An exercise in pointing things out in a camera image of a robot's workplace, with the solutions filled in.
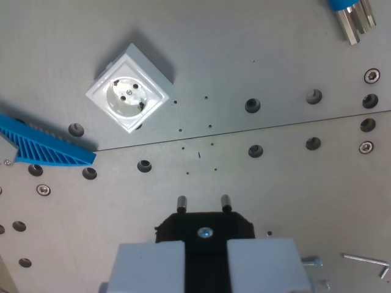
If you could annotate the small silver metal part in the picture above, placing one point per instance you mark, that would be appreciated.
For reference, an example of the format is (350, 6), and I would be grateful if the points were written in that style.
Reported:
(324, 286)

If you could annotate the white square wall socket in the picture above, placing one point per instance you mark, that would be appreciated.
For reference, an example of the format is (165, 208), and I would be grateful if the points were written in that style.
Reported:
(128, 97)

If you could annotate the silver screw in black plug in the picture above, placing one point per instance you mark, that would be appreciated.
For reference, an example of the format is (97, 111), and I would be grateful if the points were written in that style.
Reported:
(205, 232)

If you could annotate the silver allen key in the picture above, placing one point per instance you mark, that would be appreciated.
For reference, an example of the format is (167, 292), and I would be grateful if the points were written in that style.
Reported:
(363, 258)

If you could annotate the grey bracket with screw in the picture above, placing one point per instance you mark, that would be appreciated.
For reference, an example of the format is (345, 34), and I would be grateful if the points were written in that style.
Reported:
(6, 151)

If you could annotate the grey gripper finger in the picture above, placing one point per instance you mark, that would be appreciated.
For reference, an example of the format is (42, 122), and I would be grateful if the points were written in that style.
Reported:
(262, 265)
(146, 268)

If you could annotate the blue ribbed wedge part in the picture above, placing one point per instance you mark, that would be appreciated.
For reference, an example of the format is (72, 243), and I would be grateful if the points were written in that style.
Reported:
(46, 149)

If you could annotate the metal hex standoff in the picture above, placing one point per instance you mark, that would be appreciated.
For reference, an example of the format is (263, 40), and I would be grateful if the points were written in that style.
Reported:
(365, 16)
(349, 29)

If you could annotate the black plug with metal pins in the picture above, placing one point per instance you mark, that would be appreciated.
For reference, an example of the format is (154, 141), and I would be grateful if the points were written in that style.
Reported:
(223, 226)

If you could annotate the silver cylinder head bolt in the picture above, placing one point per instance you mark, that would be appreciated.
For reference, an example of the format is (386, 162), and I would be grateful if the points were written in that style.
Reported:
(312, 261)

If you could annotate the blue plastic cap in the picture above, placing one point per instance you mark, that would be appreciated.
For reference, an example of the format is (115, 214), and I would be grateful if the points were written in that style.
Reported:
(340, 4)

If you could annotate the silver socket head screw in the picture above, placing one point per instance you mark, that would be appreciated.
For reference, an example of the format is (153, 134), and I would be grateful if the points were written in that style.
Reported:
(372, 75)
(43, 189)
(366, 147)

